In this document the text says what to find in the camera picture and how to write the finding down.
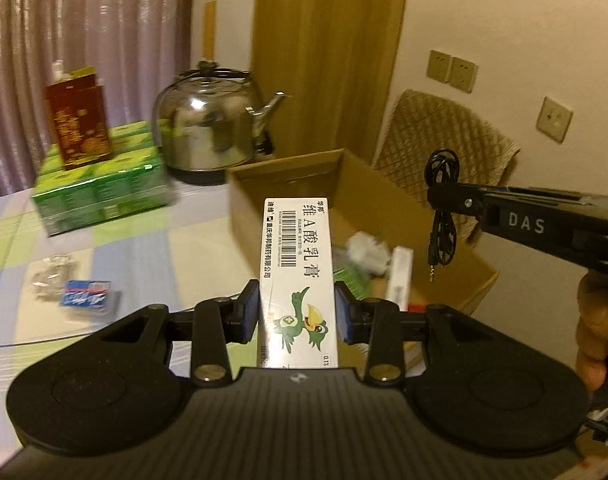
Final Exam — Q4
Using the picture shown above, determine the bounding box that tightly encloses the silver green foil bag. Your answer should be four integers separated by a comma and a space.
331, 252, 369, 301

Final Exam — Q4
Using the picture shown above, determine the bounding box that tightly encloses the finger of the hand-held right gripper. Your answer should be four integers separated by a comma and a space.
426, 182, 487, 221

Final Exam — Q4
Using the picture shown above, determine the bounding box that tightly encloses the black audio cable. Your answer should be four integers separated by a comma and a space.
424, 149, 460, 281

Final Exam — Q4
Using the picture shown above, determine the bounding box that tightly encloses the blue white packet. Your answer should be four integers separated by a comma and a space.
58, 280, 122, 317

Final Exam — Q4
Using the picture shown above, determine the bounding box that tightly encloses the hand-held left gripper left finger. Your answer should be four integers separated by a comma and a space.
96, 280, 261, 387

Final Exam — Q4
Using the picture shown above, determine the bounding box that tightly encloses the white box green bird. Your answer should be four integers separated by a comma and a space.
256, 196, 341, 370

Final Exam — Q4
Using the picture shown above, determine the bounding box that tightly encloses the pink shiny curtain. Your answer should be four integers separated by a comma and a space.
0, 0, 195, 196

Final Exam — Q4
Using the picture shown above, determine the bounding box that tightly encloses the wooden stick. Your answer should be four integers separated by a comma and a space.
204, 2, 219, 61

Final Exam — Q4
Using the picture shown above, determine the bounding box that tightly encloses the person's right hand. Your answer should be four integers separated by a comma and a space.
575, 269, 608, 393

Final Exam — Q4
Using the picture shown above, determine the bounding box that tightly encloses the red gift bag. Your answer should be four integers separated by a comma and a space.
42, 62, 113, 170

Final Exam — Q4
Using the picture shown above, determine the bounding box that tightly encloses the white slim box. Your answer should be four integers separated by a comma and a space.
384, 246, 415, 306

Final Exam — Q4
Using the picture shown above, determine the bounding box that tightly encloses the brown cardboard box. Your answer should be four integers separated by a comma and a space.
226, 148, 500, 321

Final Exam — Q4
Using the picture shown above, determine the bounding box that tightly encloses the clear plastic wrapper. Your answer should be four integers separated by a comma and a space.
31, 255, 77, 301

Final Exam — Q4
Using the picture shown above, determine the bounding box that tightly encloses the yellow curtain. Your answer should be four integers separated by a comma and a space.
251, 0, 412, 161

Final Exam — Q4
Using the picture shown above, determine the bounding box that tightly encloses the beige wall socket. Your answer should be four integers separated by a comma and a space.
449, 56, 479, 93
536, 96, 573, 143
427, 50, 452, 86

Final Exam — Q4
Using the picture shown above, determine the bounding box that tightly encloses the quilted chair cover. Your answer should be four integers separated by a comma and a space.
371, 89, 521, 243

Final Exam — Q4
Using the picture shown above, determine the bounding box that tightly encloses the steel kettle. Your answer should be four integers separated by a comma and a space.
152, 60, 288, 185

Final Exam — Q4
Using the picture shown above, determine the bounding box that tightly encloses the green tissue pack bundle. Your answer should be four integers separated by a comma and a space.
31, 121, 169, 237

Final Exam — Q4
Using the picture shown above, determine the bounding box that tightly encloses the white tissue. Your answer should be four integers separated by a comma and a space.
345, 231, 391, 276

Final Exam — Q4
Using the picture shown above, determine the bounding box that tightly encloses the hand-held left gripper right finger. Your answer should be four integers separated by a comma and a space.
334, 281, 490, 387

